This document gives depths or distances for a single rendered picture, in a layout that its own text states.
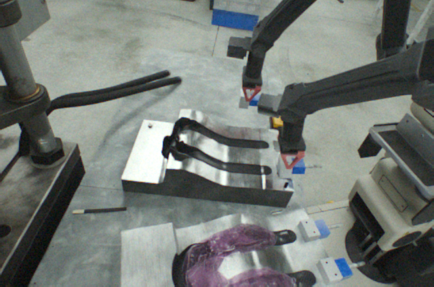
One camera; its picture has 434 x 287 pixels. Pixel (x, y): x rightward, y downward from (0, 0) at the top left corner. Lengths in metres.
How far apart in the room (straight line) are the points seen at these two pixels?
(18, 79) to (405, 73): 0.83
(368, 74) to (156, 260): 0.56
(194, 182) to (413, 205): 0.67
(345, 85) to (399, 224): 0.67
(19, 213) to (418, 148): 1.13
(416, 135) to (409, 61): 0.54
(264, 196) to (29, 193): 0.68
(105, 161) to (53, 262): 0.32
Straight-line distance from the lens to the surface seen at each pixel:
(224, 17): 3.94
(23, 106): 0.90
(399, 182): 1.10
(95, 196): 0.94
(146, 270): 0.70
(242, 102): 1.05
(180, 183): 0.86
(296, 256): 0.82
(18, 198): 1.03
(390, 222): 1.11
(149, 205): 0.90
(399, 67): 0.47
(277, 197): 0.90
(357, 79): 0.52
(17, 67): 0.87
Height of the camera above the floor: 1.56
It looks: 41 degrees down
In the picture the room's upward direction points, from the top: 11 degrees clockwise
